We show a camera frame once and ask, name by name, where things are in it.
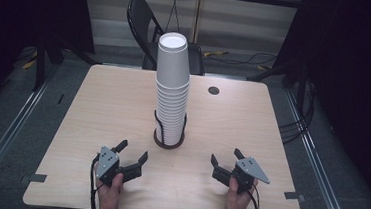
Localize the black wire cup holder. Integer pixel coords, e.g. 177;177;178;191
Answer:
151;109;188;152

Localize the black metal stand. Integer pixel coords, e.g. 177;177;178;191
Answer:
31;37;103;98

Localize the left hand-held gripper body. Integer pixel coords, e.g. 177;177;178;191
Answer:
95;145;145;190

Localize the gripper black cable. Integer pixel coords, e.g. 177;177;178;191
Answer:
86;152;107;209
245;182;264;209

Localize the grey tape strip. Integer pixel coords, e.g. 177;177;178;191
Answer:
20;172;49;186
282;191;307;203

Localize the person's right hand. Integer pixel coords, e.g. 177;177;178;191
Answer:
224;176;259;209

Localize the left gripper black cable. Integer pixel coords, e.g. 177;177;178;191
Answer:
86;152;107;209

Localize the metal floor rail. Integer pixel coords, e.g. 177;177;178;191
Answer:
275;87;367;209
0;59;61;209

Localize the person's left hand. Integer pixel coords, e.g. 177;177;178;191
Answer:
94;172;126;209

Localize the stack of white paper cups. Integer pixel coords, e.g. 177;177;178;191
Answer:
149;30;195;148

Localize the thin black floor cable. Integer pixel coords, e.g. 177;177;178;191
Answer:
202;48;278;71

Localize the black folding chair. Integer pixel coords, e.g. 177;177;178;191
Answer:
122;0;212;77

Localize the yellow floor marker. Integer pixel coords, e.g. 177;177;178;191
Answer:
22;58;38;72

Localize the bundle of black floor cables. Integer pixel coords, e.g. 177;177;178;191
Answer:
276;76;318;148

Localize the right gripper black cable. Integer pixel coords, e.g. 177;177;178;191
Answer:
245;182;264;209

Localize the hanging black cord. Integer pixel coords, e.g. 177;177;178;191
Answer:
164;0;184;36

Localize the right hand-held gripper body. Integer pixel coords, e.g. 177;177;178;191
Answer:
210;153;274;196

